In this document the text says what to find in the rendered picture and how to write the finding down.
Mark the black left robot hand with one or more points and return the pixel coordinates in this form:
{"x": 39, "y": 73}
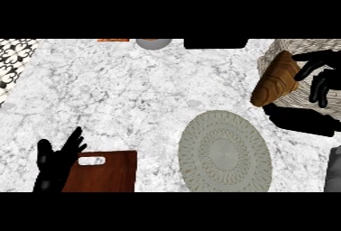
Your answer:
{"x": 55, "y": 164}

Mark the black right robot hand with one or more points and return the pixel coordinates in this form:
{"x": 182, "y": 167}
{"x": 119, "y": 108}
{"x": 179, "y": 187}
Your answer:
{"x": 306, "y": 118}

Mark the brown croissant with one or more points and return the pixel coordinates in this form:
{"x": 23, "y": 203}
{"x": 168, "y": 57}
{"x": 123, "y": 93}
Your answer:
{"x": 277, "y": 81}

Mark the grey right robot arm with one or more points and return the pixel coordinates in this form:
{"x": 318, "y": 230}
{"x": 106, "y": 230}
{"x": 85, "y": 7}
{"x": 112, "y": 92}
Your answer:
{"x": 333, "y": 171}

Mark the pale wicker basket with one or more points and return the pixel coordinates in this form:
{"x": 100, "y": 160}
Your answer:
{"x": 293, "y": 87}

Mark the round grey-green placemat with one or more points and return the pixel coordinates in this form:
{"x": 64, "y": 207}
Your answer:
{"x": 225, "y": 152}

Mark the reddish-brown wooden cutting board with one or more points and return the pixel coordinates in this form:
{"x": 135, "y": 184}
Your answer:
{"x": 103, "y": 174}

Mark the black appliance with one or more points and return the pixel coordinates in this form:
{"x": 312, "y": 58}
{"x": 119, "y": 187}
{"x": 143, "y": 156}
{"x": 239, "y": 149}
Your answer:
{"x": 216, "y": 43}

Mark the black and white patterned cloth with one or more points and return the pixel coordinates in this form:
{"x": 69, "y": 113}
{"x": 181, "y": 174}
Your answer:
{"x": 13, "y": 64}

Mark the grey round bowl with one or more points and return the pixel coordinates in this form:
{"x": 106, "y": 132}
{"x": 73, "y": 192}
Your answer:
{"x": 153, "y": 43}

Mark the orange flat object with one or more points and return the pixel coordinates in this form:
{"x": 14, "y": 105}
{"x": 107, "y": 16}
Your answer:
{"x": 113, "y": 40}

